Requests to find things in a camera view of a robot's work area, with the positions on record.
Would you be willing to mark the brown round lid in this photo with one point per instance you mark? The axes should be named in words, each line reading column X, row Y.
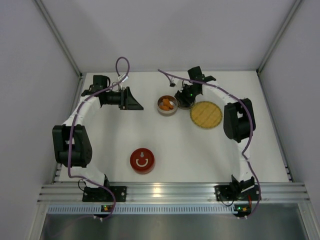
column 184, row 105

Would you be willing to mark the brown-banded metal tin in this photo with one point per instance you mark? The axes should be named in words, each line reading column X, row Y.
column 173, row 102

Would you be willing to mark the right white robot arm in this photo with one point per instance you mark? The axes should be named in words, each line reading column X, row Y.
column 238, row 125

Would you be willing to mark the round bamboo plate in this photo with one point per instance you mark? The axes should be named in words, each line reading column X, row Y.
column 206, row 114

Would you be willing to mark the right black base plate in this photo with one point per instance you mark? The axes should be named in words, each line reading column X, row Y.
column 226, row 194

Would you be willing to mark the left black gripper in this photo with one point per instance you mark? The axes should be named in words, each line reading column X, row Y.
column 125, row 98

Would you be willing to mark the slotted cable duct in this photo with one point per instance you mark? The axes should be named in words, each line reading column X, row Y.
column 140, row 209

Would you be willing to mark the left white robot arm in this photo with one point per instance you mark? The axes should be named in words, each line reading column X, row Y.
column 72, row 146

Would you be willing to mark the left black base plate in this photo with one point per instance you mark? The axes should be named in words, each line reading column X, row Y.
column 99, row 195

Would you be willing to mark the aluminium mounting rail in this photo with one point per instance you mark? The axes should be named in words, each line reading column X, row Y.
column 173, row 193

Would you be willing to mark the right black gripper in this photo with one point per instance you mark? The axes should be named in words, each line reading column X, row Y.
column 185, row 97

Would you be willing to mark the orange fried food piece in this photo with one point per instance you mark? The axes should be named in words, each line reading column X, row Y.
column 164, row 107

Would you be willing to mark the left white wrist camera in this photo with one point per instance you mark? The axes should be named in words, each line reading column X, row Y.
column 121, row 79

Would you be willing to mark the red round lid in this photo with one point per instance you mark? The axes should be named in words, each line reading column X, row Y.
column 142, row 157

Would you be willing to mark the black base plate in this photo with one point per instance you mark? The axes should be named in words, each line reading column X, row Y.
column 226, row 194
column 99, row 195

